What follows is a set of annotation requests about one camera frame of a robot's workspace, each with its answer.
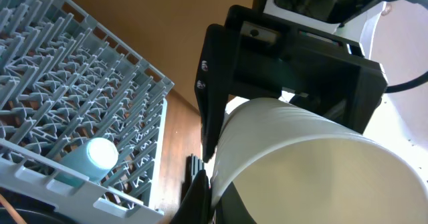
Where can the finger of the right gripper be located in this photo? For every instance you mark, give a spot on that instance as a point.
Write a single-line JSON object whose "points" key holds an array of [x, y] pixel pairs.
{"points": [[213, 83]]}

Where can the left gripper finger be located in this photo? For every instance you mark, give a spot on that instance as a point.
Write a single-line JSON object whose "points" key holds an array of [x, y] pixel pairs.
{"points": [[196, 205]]}

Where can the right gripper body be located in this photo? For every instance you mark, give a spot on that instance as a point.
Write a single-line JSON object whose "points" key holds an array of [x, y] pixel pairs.
{"points": [[328, 74]]}

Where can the white cup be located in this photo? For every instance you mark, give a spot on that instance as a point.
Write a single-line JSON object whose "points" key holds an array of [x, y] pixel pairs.
{"points": [[278, 163]]}

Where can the light blue cup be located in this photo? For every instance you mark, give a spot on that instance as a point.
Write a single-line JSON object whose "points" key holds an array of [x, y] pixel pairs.
{"points": [[95, 158]]}

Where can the wooden chopstick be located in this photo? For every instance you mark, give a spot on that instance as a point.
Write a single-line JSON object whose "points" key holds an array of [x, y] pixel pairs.
{"points": [[10, 209]]}

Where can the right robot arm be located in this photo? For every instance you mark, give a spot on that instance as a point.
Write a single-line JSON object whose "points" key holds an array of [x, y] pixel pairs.
{"points": [[353, 20]]}

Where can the grey dishwasher rack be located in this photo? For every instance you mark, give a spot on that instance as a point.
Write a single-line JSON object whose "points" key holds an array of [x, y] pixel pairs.
{"points": [[64, 79]]}

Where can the round black serving tray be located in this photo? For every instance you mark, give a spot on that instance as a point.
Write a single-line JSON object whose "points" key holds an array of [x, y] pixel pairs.
{"points": [[34, 211]]}

